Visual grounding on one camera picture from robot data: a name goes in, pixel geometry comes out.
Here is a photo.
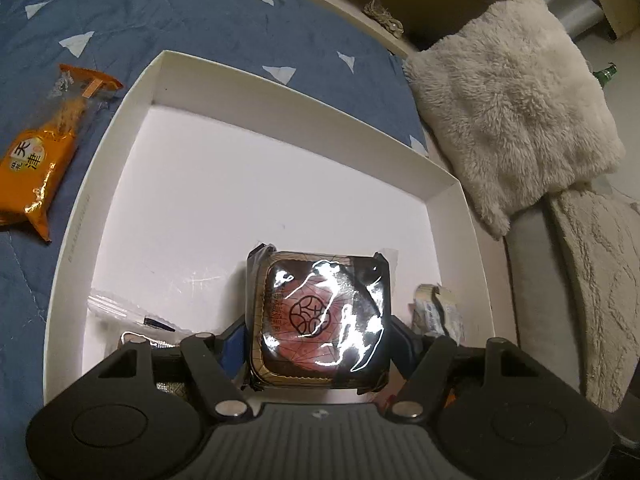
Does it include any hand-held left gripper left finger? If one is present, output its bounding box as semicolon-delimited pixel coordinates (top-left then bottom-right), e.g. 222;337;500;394
92;317;251;420

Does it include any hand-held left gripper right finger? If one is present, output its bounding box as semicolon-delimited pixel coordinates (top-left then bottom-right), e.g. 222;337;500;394
387;315;543;418

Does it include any white grey snack packet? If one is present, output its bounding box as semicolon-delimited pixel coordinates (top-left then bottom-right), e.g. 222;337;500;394
412;284;466;339

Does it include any black packaged mooncake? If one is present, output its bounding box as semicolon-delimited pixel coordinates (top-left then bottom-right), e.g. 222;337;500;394
244;243;392;397

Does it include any silver pastry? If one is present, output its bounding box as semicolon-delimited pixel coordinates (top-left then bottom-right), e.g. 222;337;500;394
88;287;189;397

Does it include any white cardboard box tray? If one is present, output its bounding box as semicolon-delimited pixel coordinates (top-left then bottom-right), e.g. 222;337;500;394
43;49;496;397

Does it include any small orange snack packet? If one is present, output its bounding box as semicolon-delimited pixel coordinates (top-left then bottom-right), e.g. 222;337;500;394
0;63;124;245

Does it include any grey cushion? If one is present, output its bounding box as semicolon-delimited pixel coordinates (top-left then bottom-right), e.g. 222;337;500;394
504;204;587;397

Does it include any beige knitted cushion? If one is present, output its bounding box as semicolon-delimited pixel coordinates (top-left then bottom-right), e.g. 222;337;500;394
547;187;640;412

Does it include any white fluffy pillow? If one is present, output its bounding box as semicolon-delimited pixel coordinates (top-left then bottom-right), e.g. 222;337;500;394
402;0;626;239

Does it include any small shell ornament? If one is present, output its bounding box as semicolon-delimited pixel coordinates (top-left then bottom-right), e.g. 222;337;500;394
362;0;404;39

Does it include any green beer bottle white label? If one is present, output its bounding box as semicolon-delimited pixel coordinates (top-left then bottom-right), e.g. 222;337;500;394
593;62;619;86

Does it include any blue quilt with white triangles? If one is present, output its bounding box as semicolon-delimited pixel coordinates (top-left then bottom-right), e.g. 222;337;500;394
0;0;430;441

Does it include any wooden shelf unit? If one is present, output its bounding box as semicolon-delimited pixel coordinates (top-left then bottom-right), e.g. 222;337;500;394
215;0;522;57

